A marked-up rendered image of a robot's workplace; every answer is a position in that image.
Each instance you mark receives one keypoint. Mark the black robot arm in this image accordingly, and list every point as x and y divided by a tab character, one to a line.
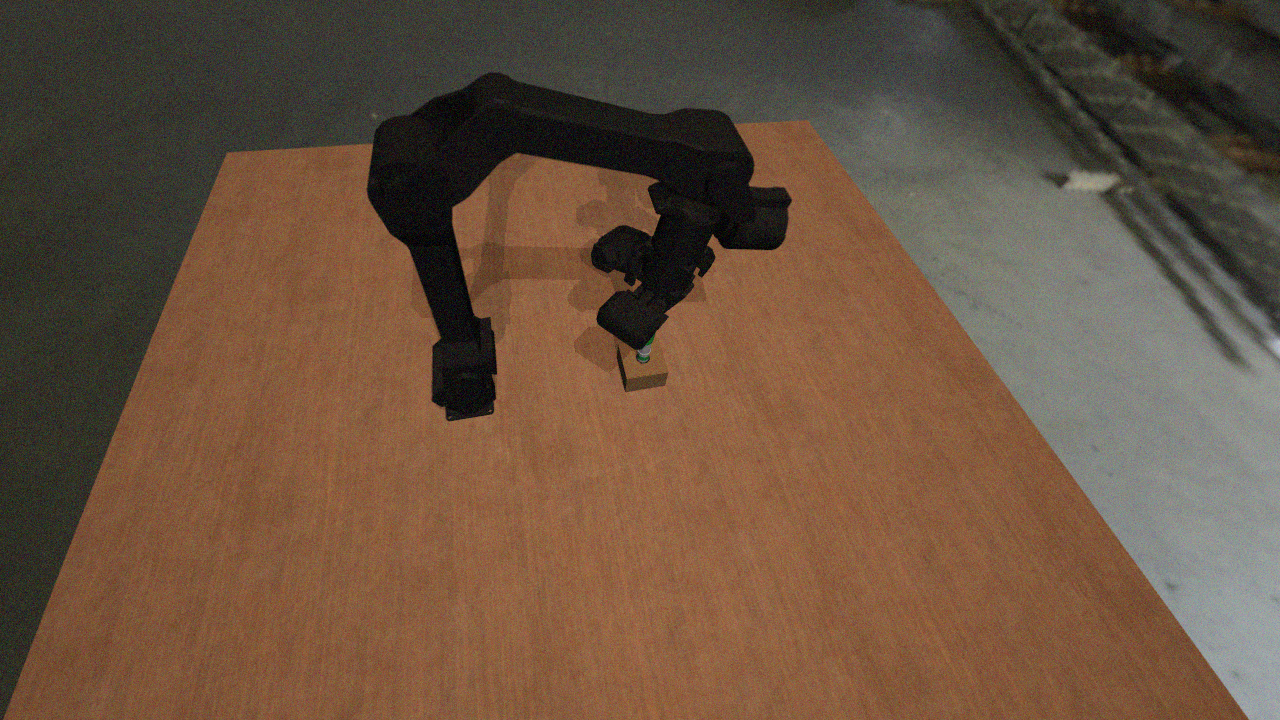
425	163

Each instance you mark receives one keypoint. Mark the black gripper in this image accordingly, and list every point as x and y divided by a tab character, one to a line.
634	317

